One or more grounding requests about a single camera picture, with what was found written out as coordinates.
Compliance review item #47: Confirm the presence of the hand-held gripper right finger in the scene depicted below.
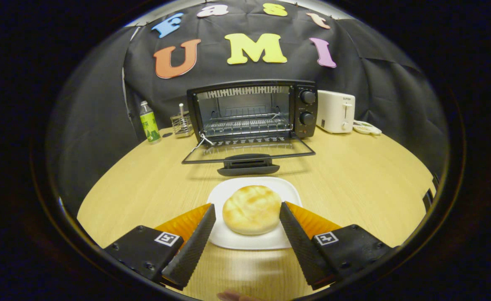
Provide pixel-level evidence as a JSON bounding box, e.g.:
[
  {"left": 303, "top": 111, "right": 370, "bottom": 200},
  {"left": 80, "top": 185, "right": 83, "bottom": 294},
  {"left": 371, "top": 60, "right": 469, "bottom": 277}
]
[{"left": 279, "top": 202, "right": 396, "bottom": 291}]

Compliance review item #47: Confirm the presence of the small white dish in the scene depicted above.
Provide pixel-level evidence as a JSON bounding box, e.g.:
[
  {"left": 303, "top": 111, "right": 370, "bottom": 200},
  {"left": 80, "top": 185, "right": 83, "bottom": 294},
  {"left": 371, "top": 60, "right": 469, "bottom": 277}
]
[{"left": 353, "top": 120, "right": 382, "bottom": 135}]

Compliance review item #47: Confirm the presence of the green label plastic bottle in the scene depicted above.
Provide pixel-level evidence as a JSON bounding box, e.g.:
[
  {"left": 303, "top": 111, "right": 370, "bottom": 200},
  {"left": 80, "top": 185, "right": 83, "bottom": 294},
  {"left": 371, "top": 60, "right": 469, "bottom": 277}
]
[{"left": 140, "top": 100, "right": 161, "bottom": 144}]

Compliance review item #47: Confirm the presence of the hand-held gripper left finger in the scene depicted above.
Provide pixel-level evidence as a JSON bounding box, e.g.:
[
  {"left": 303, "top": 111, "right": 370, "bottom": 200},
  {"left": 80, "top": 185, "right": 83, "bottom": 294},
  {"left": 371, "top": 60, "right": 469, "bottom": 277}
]
[{"left": 103, "top": 204, "right": 216, "bottom": 291}]

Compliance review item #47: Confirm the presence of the black toaster oven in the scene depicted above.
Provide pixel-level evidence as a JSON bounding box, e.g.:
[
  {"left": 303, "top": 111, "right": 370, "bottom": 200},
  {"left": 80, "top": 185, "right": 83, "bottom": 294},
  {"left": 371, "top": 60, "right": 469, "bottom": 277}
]
[{"left": 182, "top": 79, "right": 319, "bottom": 177}]

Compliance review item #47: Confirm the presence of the round golden bread bun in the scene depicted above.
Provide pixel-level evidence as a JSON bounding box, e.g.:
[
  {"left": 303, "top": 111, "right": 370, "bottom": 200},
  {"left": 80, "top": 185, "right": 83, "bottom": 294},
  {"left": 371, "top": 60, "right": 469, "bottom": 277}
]
[{"left": 222, "top": 185, "right": 282, "bottom": 235}]

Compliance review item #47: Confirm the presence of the wire rack holder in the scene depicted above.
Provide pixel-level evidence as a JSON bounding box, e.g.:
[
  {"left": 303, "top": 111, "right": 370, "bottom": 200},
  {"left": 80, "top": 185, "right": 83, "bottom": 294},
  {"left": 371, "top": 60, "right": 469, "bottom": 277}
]
[{"left": 170, "top": 103, "right": 194, "bottom": 138}]

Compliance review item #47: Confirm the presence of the white square plate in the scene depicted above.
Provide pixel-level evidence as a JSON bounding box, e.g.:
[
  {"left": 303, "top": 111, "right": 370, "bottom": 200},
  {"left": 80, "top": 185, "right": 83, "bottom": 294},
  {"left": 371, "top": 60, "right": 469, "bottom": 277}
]
[{"left": 207, "top": 176, "right": 303, "bottom": 250}]

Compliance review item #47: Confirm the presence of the white pop-up toaster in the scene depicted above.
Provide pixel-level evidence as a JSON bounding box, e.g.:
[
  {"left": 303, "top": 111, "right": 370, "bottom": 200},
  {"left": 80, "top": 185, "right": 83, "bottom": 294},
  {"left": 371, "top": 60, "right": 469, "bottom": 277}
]
[{"left": 316, "top": 90, "right": 356, "bottom": 134}]

